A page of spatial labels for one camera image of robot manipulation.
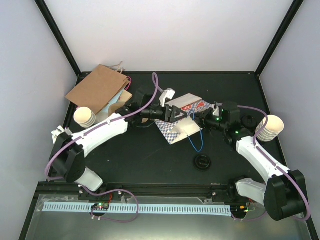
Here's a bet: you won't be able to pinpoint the blue checkered paper bag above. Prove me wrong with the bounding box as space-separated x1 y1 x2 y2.
155 93 212 145

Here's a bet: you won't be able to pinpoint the brown pulp cup carrier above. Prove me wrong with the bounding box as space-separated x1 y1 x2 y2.
108 102 149 124

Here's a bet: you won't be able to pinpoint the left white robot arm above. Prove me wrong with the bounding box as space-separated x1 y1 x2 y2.
45 88 188 200

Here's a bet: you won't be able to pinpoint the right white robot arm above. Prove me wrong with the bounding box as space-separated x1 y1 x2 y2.
191 102 311 221

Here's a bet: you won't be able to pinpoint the black plastic cup lid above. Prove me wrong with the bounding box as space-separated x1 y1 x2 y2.
193 154 212 172

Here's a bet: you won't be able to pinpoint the pink and blue paper bags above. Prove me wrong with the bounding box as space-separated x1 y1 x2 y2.
96 76 132 123

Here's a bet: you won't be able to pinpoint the right stack of paper cups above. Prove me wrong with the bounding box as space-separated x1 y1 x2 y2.
255 115 285 142

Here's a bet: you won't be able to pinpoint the stack of paper cups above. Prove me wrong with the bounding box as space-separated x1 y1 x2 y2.
73 107 97 129
255 115 285 142

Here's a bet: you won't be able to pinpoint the brown kraft paper bag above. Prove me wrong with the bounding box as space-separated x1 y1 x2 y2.
65 64 129 114

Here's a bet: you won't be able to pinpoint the left stack of paper cups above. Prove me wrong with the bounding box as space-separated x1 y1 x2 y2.
73 107 97 129

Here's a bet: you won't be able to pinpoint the small circuit board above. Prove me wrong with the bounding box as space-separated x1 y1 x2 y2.
91 203 110 211

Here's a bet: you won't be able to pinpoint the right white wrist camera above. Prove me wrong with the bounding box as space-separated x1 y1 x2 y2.
211 102 222 117

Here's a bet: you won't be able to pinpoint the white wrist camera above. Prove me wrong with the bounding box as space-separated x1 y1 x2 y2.
211 102 222 117
159 88 176 107

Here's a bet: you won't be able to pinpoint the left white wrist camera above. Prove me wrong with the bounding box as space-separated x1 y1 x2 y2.
159 88 176 107

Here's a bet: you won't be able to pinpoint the light blue cable duct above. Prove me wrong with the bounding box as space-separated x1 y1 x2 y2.
42 202 232 217

